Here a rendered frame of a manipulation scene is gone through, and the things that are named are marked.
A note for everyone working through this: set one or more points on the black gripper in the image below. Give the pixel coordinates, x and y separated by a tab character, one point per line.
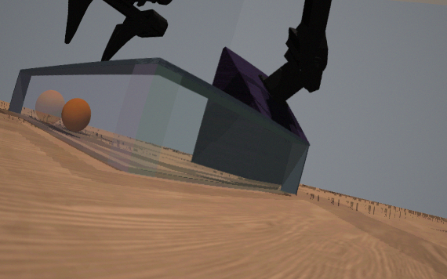
144	24

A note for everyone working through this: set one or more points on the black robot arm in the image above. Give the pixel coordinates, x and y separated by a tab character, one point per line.
306	56

